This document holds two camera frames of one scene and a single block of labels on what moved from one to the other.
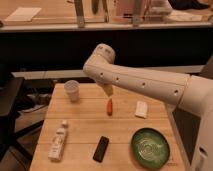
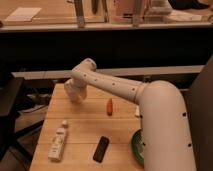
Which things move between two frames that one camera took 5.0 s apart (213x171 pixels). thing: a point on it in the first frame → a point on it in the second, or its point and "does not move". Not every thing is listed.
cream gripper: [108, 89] → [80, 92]
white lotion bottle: [55, 152] does not move
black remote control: [100, 149] does not move
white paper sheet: [23, 14] does not move
